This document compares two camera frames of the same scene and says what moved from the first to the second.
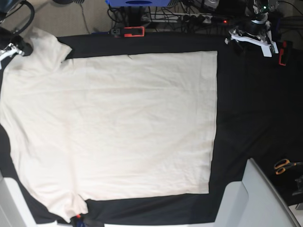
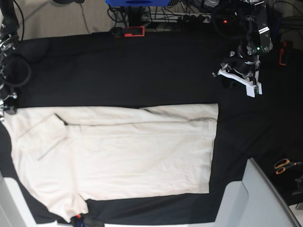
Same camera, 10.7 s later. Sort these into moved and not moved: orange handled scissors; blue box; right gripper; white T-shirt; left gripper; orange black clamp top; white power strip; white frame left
Moved: right gripper; left gripper; white T-shirt
Not moved: blue box; orange handled scissors; white power strip; orange black clamp top; white frame left
